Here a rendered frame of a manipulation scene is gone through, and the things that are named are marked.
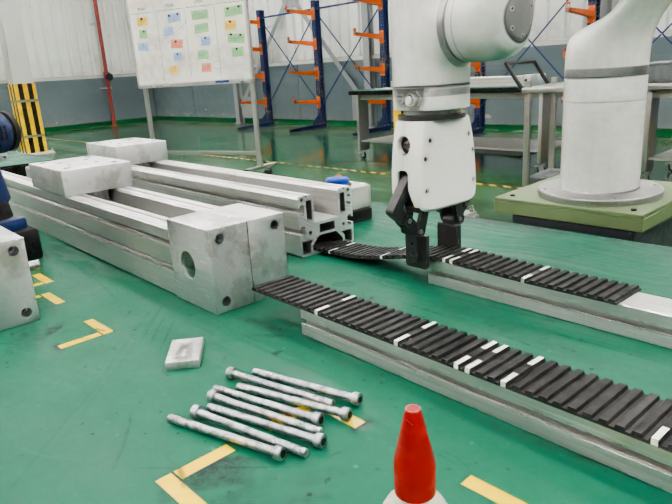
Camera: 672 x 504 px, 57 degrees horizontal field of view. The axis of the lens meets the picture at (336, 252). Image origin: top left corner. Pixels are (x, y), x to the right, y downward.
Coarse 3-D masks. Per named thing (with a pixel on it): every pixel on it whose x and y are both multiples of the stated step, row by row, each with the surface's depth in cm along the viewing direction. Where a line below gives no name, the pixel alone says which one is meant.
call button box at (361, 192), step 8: (344, 184) 102; (352, 184) 103; (360, 184) 103; (368, 184) 102; (352, 192) 100; (360, 192) 101; (368, 192) 102; (352, 200) 100; (360, 200) 102; (368, 200) 103; (352, 208) 101; (360, 208) 102; (368, 208) 103; (352, 216) 101; (360, 216) 102; (368, 216) 103
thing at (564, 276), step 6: (564, 270) 63; (552, 276) 62; (558, 276) 62; (564, 276) 62; (570, 276) 61; (576, 276) 62; (540, 282) 60; (546, 282) 60; (552, 282) 60; (558, 282) 60; (564, 282) 61; (546, 288) 60; (552, 288) 59
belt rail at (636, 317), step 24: (432, 264) 71; (456, 288) 69; (480, 288) 66; (504, 288) 65; (528, 288) 62; (552, 312) 60; (576, 312) 58; (600, 312) 57; (624, 312) 55; (648, 312) 53; (648, 336) 54
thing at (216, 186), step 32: (160, 160) 129; (160, 192) 113; (192, 192) 104; (224, 192) 96; (256, 192) 89; (288, 192) 86; (320, 192) 90; (288, 224) 85; (320, 224) 90; (352, 224) 90
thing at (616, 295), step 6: (624, 282) 59; (612, 288) 58; (618, 288) 58; (624, 288) 58; (630, 288) 57; (636, 288) 58; (606, 294) 56; (612, 294) 57; (618, 294) 56; (624, 294) 56; (630, 294) 57; (600, 300) 56; (606, 300) 56; (612, 300) 55; (618, 300) 55
